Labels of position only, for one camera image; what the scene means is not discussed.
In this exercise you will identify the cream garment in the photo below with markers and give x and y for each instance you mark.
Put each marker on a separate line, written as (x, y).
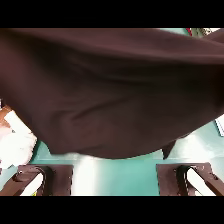
(16, 143)

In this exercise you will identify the red garment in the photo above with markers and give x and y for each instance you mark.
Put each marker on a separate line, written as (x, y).
(189, 31)

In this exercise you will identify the white folded garment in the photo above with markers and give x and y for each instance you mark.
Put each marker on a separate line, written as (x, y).
(220, 125)

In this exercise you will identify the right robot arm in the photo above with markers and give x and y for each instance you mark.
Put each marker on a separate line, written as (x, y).
(200, 176)

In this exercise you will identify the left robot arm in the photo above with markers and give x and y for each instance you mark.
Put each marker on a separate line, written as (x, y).
(56, 180)

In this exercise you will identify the black garment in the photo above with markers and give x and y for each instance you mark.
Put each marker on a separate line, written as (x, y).
(110, 96)

